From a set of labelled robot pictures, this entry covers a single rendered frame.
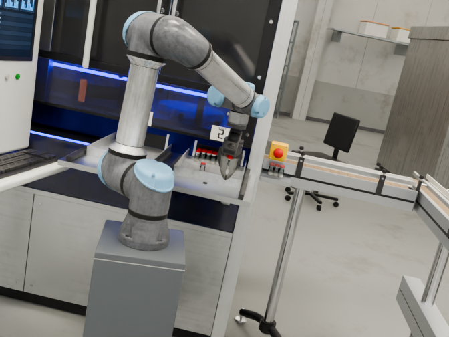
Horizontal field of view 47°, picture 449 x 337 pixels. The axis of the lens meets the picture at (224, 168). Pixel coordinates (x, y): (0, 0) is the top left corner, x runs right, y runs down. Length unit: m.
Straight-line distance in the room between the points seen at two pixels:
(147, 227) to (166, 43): 0.51
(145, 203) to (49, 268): 1.17
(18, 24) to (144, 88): 0.75
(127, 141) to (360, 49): 10.73
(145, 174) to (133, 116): 0.19
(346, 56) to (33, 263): 10.14
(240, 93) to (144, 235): 0.52
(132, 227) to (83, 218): 0.93
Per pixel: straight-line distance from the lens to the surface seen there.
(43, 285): 2.61
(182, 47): 1.43
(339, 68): 11.95
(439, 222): 2.12
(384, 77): 12.34
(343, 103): 12.07
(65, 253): 2.49
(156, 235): 1.49
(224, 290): 2.37
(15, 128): 2.22
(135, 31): 1.52
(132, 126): 1.53
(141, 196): 1.46
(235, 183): 1.93
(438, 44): 6.90
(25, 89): 2.22
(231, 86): 1.58
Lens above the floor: 1.40
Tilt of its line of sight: 14 degrees down
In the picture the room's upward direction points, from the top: 11 degrees clockwise
